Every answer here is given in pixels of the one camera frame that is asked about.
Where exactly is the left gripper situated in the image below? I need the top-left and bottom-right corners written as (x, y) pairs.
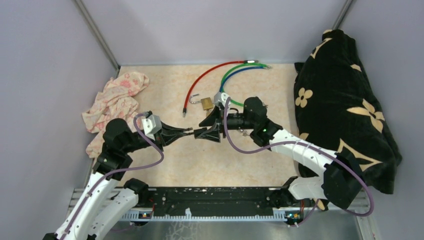
top-left (122, 119), bottom-right (187, 154)

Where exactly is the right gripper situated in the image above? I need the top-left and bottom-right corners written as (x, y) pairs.
top-left (198, 105), bottom-right (256, 143)

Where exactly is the large brass padlock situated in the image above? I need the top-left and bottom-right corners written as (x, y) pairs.
top-left (188, 93), bottom-right (215, 111)

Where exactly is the black cable lock head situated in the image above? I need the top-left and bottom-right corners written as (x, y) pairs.
top-left (185, 127), bottom-right (208, 139)

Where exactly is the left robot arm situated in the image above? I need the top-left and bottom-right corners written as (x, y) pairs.
top-left (43, 112), bottom-right (193, 240)

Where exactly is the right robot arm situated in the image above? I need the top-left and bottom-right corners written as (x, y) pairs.
top-left (194, 93), bottom-right (365, 210)

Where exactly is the small key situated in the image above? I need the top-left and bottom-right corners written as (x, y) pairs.
top-left (240, 129), bottom-right (249, 137)

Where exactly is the pink patterned cloth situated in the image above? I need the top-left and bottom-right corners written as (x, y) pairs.
top-left (81, 71), bottom-right (150, 159)

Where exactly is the black floral blanket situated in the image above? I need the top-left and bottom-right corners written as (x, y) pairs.
top-left (293, 29), bottom-right (403, 195)

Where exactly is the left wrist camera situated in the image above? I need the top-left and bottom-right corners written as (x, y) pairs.
top-left (141, 114), bottom-right (162, 140)

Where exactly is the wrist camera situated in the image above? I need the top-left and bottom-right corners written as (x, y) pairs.
top-left (141, 114), bottom-right (162, 140)
top-left (213, 92), bottom-right (230, 107)

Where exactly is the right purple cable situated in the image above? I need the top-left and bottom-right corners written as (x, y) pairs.
top-left (223, 96), bottom-right (375, 228)

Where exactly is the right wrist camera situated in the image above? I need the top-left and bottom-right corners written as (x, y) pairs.
top-left (213, 92), bottom-right (230, 107)

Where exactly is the red cable lock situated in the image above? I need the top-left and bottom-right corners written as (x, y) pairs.
top-left (182, 59), bottom-right (259, 118)

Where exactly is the blue cable lock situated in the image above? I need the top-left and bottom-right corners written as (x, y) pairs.
top-left (219, 65), bottom-right (272, 92)

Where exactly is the green cable lock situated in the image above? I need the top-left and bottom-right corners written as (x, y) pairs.
top-left (219, 62), bottom-right (273, 93)

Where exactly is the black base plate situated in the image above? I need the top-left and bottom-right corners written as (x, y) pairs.
top-left (118, 186), bottom-right (316, 219)

